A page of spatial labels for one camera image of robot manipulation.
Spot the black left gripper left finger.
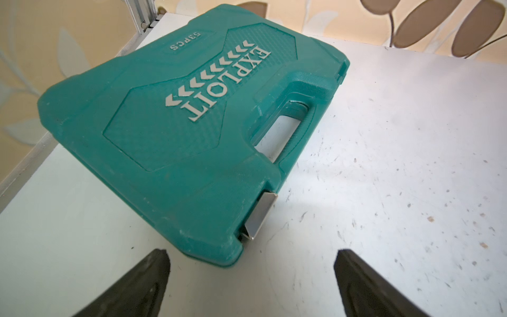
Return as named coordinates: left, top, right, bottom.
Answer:
left=76, top=249, right=171, bottom=317

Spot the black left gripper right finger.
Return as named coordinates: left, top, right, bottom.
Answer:
left=334, top=249, right=428, bottom=317

